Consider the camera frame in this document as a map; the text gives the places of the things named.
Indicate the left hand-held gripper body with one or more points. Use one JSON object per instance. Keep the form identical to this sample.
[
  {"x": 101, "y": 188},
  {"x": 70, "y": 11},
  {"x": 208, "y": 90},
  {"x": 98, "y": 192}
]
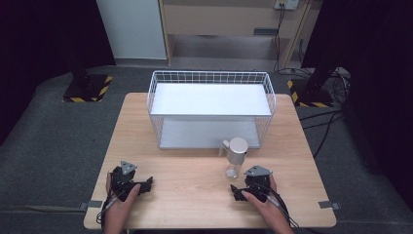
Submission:
[{"x": 122, "y": 182}]

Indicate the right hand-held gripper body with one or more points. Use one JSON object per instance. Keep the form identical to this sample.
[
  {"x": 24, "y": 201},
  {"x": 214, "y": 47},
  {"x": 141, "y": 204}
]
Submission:
[{"x": 257, "y": 180}]

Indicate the glass bottle with silver lid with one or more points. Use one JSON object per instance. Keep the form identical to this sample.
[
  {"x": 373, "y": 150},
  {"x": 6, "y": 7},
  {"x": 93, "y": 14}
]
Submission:
[{"x": 237, "y": 151}]

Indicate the person's left hand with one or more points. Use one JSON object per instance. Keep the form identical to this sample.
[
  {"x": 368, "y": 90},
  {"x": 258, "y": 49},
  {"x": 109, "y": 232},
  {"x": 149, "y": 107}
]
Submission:
[{"x": 121, "y": 208}]

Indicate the person's right hand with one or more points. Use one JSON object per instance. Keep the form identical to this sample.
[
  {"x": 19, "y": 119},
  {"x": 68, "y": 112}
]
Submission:
[{"x": 264, "y": 209}]

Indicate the grey tape strip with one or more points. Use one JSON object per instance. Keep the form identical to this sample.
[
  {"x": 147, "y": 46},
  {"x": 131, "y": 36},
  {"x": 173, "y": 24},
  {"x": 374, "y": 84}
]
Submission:
[
  {"x": 91, "y": 204},
  {"x": 328, "y": 205}
]

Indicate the black stand base striped edge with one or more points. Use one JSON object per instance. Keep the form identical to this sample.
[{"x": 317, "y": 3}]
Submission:
[
  {"x": 85, "y": 87},
  {"x": 311, "y": 96}
]

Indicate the white panel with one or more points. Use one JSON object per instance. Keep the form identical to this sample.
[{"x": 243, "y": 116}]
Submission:
[{"x": 133, "y": 29}]

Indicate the light wooden cabinet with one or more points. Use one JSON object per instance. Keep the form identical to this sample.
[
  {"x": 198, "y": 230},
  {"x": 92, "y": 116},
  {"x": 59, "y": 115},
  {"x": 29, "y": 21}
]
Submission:
[{"x": 224, "y": 22}]

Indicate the black curtain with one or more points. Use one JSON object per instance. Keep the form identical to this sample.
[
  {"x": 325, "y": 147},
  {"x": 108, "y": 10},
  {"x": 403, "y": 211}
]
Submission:
[
  {"x": 373, "y": 65},
  {"x": 42, "y": 35}
]

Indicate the white wall socket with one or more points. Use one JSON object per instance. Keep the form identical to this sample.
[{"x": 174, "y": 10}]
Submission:
[{"x": 286, "y": 4}]

